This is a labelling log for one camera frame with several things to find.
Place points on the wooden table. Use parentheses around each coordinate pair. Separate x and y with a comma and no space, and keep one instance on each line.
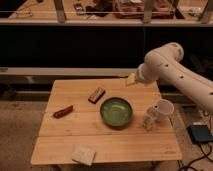
(84,126)

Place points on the dark device on shelf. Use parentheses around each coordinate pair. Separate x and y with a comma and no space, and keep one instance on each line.
(79,9)

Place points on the brown rectangular block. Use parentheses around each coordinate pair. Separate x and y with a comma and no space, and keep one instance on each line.
(96,95)

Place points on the black box on floor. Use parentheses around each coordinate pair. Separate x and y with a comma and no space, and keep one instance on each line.
(199,134)

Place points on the green ceramic bowl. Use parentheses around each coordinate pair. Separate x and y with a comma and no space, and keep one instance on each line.
(116,112)

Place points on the white cup with holder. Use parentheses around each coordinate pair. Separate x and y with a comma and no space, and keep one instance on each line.
(158,112)

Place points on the wooden tray on shelf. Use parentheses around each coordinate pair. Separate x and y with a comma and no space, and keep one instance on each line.
(135,9)

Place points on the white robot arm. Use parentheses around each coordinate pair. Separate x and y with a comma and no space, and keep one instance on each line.
(164,63)

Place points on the reddish-brown sausage toy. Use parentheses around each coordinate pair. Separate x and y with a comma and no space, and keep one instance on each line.
(63,112)

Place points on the white square sponge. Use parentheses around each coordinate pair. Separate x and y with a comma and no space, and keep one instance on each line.
(83,155)

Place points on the beige arm end tool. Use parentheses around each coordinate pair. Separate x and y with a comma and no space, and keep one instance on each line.
(130,80)

